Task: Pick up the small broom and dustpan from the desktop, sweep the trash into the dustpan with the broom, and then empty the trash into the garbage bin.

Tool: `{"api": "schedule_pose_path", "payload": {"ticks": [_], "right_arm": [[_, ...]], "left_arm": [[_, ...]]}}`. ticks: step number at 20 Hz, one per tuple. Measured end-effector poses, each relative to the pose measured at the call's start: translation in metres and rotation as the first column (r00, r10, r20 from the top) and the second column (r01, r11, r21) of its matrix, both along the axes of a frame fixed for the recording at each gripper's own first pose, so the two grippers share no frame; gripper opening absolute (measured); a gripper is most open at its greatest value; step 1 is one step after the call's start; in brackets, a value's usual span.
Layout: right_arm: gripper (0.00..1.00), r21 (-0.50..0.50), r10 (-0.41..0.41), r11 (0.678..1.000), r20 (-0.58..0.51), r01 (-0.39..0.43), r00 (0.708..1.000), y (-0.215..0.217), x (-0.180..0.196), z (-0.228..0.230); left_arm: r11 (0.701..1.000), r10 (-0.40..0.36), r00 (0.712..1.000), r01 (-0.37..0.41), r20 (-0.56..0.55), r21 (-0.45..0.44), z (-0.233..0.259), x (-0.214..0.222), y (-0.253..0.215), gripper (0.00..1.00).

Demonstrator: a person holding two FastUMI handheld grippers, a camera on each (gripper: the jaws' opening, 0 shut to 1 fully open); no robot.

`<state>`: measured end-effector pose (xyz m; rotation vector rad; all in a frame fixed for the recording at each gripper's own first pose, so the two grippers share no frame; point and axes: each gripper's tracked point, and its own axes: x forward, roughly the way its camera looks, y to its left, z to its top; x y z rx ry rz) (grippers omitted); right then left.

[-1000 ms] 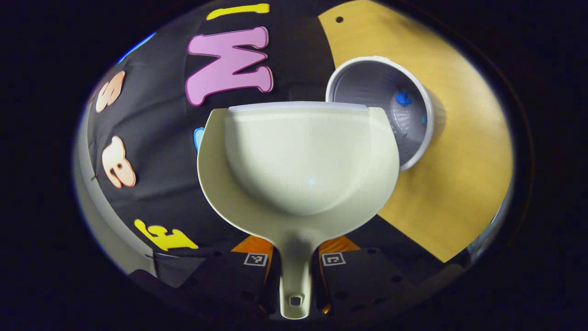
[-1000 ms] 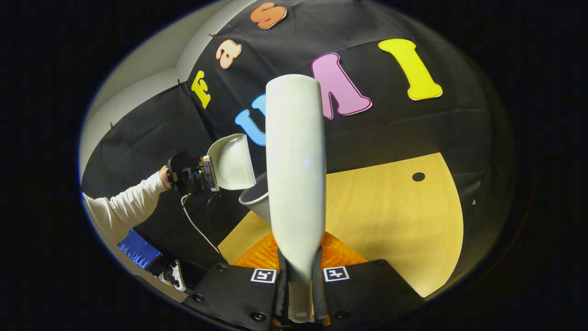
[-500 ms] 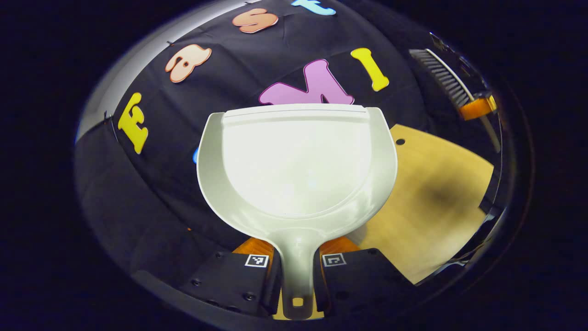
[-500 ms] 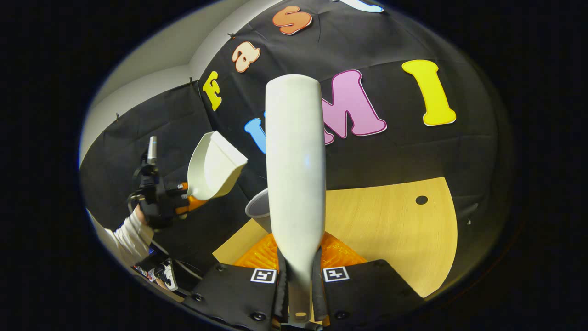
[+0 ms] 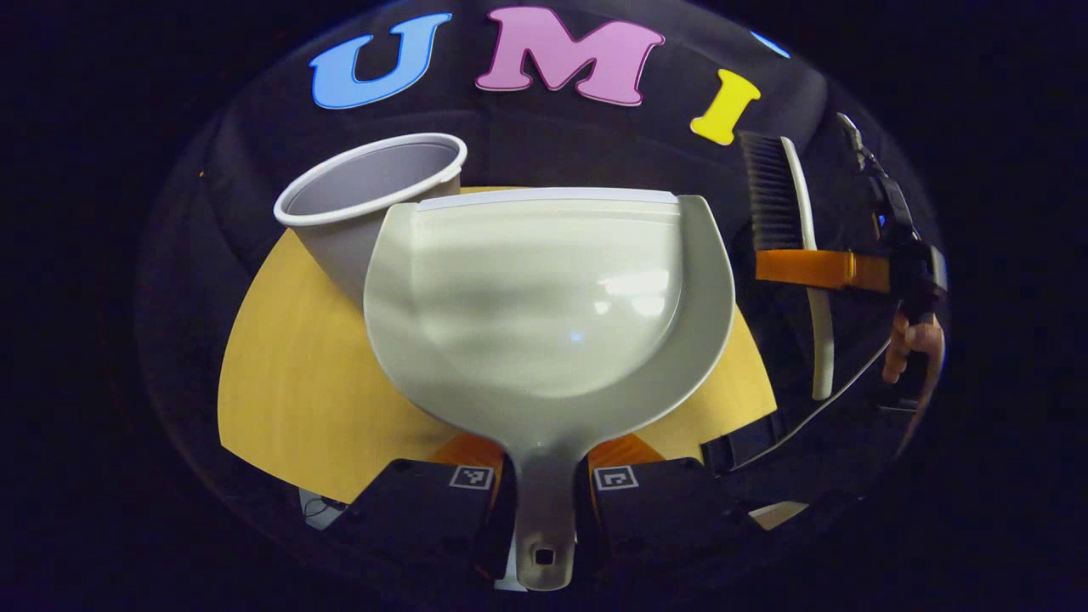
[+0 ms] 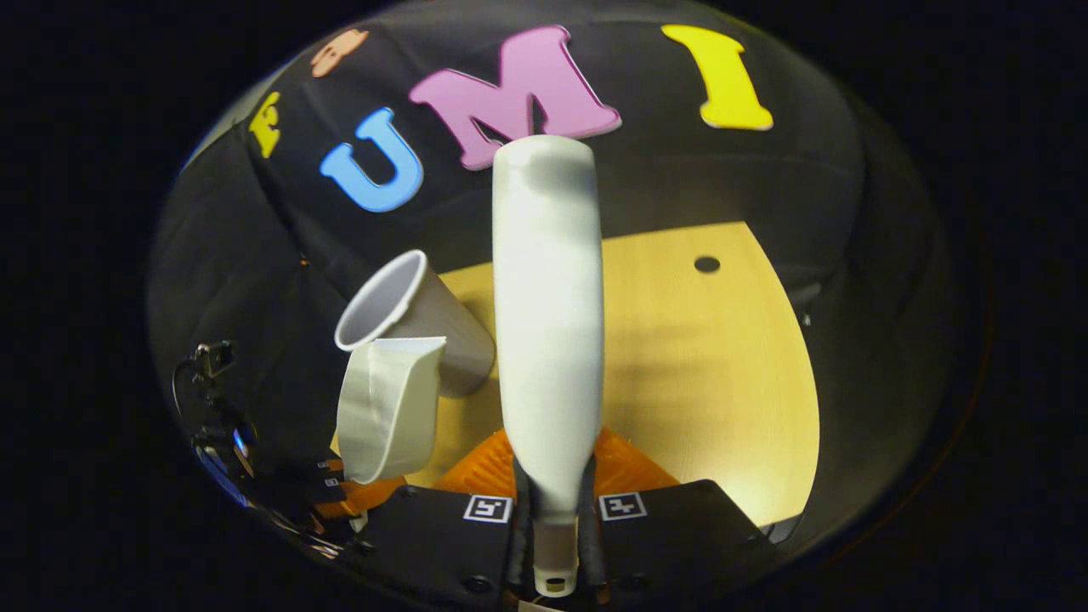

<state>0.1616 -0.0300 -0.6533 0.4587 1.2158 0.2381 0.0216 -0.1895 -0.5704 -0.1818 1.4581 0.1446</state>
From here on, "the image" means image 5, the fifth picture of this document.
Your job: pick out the black backdrop cloth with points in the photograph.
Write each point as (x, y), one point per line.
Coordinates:
(527, 144)

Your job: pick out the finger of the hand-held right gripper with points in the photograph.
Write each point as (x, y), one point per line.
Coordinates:
(786, 268)

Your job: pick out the grey dustpan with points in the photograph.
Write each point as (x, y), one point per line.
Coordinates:
(544, 297)

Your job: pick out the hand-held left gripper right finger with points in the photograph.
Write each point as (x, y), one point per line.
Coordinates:
(671, 514)

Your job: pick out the wooden desktop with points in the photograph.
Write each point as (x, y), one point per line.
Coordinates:
(289, 374)

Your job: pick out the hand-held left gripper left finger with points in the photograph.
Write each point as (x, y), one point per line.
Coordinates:
(408, 514)

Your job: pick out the small grey broom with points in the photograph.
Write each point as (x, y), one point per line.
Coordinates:
(773, 195)

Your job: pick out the white garbage bin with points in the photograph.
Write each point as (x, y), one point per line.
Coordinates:
(340, 229)

